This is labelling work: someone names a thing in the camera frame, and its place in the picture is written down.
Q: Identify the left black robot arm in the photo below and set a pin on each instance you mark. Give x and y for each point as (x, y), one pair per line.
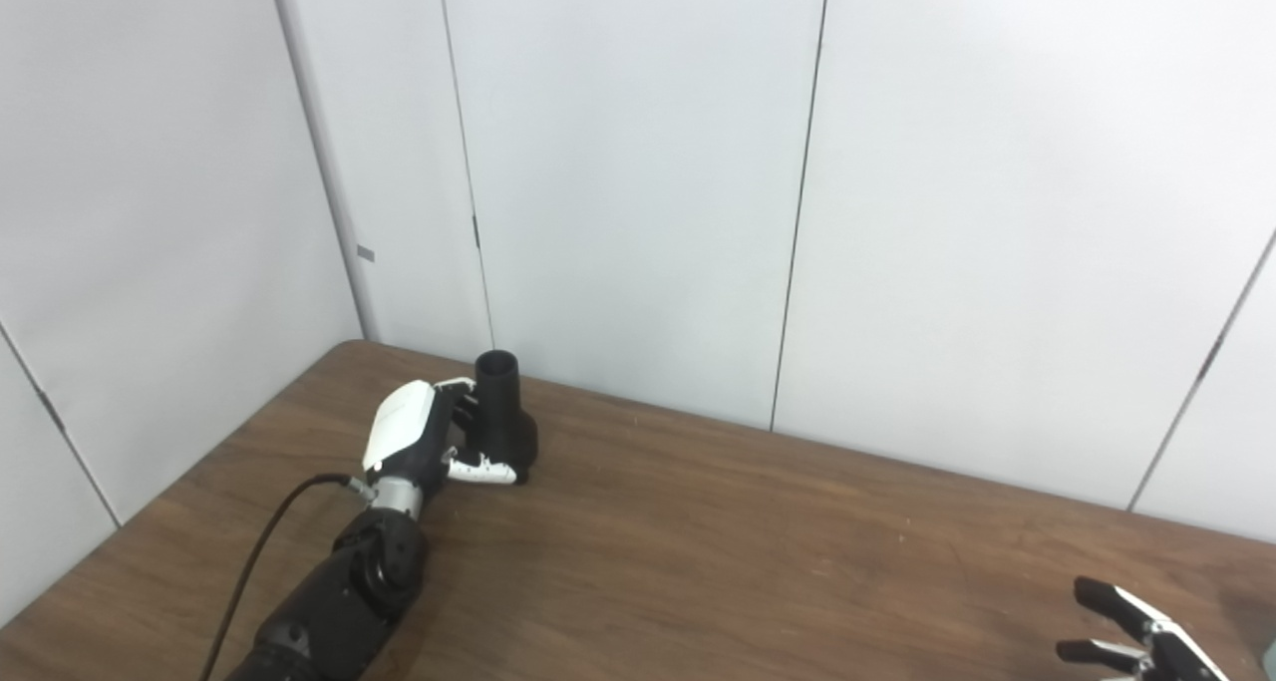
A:
(339, 601)

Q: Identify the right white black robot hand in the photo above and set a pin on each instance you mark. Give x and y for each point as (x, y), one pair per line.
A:
(1166, 651)

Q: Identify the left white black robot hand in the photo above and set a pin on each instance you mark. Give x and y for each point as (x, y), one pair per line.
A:
(399, 427)

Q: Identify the black flared nozzle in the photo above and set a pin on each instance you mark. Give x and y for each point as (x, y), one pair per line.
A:
(503, 422)

